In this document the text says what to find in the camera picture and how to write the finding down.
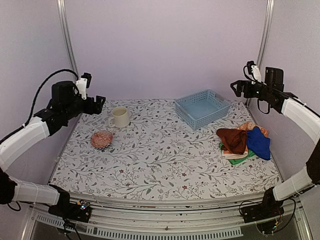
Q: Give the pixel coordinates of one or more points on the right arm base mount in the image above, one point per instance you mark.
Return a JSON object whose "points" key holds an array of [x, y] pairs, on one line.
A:
{"points": [[268, 208]]}

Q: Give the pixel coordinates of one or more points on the right aluminium frame post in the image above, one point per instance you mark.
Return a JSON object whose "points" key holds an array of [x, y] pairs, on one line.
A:
{"points": [[265, 31]]}

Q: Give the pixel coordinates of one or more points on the red patterned small bowl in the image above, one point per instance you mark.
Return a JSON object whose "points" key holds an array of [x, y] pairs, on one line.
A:
{"points": [[101, 139]]}

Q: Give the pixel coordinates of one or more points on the cream ceramic mug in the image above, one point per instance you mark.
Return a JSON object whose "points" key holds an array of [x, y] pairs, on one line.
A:
{"points": [[119, 117]]}

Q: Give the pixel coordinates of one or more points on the left aluminium frame post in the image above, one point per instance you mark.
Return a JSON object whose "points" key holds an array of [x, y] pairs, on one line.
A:
{"points": [[62, 13]]}

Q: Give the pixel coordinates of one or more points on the green towel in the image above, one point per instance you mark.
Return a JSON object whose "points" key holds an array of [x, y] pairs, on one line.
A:
{"points": [[236, 160]]}

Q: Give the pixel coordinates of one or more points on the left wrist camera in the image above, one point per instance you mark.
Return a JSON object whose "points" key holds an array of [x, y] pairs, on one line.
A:
{"points": [[83, 83]]}

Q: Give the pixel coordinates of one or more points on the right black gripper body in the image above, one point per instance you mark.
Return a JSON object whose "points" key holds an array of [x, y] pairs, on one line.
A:
{"points": [[249, 93]]}

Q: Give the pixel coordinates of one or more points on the light blue plastic basket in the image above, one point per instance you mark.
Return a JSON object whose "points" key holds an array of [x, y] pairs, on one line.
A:
{"points": [[202, 108]]}

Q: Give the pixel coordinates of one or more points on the aluminium frame post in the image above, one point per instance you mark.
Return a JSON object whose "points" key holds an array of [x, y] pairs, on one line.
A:
{"points": [[265, 31], [62, 13]]}

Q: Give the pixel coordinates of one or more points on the brown towel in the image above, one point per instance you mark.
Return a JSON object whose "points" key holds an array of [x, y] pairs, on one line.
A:
{"points": [[233, 140]]}

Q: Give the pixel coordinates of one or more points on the front aluminium rail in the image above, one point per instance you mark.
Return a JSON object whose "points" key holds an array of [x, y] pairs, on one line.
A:
{"points": [[201, 219]]}

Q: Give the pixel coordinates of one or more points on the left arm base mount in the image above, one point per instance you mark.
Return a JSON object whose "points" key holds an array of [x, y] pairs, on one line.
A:
{"points": [[80, 211]]}

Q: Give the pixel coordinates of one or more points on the orange patterned towel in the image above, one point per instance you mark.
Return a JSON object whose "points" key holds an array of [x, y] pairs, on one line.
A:
{"points": [[248, 126]]}

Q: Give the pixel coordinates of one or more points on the floral table mat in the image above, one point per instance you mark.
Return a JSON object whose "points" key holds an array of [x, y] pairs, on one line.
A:
{"points": [[158, 157]]}

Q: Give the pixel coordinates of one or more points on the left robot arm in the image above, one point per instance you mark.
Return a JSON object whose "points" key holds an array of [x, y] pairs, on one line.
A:
{"points": [[68, 100]]}

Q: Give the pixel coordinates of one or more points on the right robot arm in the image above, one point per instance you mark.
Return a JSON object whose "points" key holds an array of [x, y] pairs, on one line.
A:
{"points": [[271, 90]]}

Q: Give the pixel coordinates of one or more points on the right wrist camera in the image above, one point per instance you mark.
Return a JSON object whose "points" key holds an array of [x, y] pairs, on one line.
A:
{"points": [[252, 72]]}

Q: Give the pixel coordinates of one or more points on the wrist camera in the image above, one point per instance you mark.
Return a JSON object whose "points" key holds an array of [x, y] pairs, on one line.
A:
{"points": [[252, 72], [83, 83]]}

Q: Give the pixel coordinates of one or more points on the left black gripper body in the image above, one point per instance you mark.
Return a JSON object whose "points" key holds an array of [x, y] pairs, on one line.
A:
{"points": [[89, 109]]}

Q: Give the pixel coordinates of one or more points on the blue towel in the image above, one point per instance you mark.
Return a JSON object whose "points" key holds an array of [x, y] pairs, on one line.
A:
{"points": [[258, 143]]}

